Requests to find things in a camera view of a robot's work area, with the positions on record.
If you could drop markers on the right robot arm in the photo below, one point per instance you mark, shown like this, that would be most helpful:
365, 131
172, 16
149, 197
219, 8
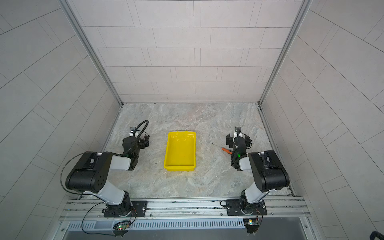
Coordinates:
268, 172

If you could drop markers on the yellow plastic bin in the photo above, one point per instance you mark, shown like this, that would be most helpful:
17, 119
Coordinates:
181, 151

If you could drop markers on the aluminium mounting rail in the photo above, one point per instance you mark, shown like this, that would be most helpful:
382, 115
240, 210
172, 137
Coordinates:
216, 208

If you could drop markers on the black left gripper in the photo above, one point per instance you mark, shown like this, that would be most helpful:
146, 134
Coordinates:
142, 141

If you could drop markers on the left green circuit board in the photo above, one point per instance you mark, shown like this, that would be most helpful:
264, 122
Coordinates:
122, 226

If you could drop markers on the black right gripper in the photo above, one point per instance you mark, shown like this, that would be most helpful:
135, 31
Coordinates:
229, 140

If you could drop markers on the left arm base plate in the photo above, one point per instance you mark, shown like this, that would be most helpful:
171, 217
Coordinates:
133, 209

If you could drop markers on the orange handled screwdriver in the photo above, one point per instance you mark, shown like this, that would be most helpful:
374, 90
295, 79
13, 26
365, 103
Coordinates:
227, 151

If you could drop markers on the right circuit board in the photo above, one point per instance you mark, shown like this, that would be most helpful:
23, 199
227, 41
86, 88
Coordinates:
251, 225

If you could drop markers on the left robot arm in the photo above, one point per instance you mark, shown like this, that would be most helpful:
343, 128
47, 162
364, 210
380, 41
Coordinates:
90, 176

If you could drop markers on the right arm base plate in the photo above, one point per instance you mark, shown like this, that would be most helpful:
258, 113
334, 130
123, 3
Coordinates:
243, 208

